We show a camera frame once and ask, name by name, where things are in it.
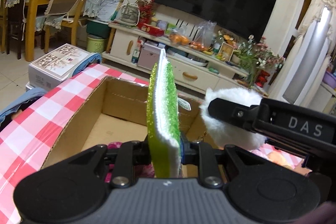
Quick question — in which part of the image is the red box on cabinet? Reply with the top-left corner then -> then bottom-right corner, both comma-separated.
141,24 -> 165,37

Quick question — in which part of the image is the white standing air conditioner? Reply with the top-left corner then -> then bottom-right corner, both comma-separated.
269,0 -> 335,107

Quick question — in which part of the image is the white printed carton box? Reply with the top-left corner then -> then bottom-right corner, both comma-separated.
28,44 -> 92,91

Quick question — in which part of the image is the red berry bouquet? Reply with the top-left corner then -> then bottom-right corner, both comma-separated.
136,0 -> 157,24

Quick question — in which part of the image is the right hand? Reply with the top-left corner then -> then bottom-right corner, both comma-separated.
294,172 -> 335,224

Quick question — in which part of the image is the purple plastic basin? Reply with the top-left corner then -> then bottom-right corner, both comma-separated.
322,71 -> 336,89

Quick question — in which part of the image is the bag of oranges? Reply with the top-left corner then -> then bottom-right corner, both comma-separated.
169,28 -> 191,46

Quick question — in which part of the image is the wooden dining chair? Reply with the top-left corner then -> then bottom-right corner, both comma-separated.
44,0 -> 102,53

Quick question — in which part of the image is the green white striped cloth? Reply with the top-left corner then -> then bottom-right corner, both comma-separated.
146,49 -> 181,178

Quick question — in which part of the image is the red white checkered tablecloth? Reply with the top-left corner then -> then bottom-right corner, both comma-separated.
1,64 -> 148,223

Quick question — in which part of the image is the wooden dining table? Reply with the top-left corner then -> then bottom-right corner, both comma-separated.
25,0 -> 50,62

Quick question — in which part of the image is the green trash bin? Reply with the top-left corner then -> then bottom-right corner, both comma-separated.
87,35 -> 106,53

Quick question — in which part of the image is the purple pink knitted ball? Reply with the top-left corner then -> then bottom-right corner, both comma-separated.
104,140 -> 155,188

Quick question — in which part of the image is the framed picture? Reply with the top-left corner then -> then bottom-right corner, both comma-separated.
217,42 -> 234,61

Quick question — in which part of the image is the potted flower plant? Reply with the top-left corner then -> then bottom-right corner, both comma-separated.
234,35 -> 285,87

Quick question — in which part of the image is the clear plastic bag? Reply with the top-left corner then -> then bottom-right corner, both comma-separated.
193,21 -> 217,51

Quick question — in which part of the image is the white fluffy plush ball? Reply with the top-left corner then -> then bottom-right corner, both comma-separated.
200,88 -> 266,151

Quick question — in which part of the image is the cardboard box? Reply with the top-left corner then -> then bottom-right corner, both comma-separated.
40,77 -> 219,179

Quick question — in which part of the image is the red decorative vase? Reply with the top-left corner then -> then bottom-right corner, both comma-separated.
255,70 -> 270,88

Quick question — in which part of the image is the pink storage box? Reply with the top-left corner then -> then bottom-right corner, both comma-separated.
137,42 -> 162,70

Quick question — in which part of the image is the orange white tissue pack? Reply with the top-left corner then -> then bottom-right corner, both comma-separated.
251,144 -> 303,170

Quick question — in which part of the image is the cream TV cabinet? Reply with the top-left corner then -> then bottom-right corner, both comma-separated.
101,22 -> 268,96

